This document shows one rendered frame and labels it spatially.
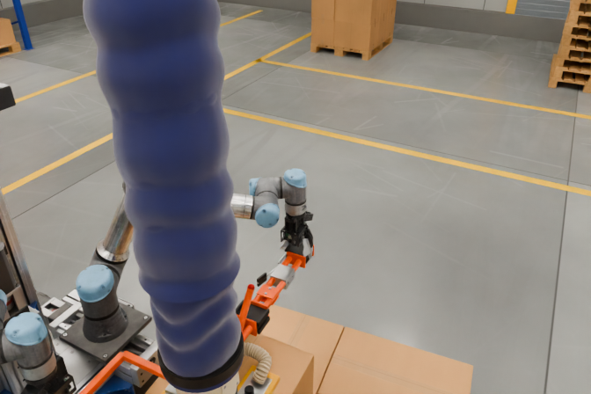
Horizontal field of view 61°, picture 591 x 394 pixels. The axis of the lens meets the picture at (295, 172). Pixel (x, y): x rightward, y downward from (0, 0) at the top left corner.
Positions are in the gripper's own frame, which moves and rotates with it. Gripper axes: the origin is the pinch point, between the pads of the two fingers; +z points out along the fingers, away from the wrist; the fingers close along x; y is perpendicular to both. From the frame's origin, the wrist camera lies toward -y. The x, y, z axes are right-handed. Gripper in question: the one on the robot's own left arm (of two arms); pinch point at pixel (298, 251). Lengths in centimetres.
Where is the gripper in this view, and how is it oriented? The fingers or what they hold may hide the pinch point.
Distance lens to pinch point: 189.1
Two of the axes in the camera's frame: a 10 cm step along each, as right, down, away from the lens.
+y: -4.4, 4.5, -7.8
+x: 9.0, 2.1, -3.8
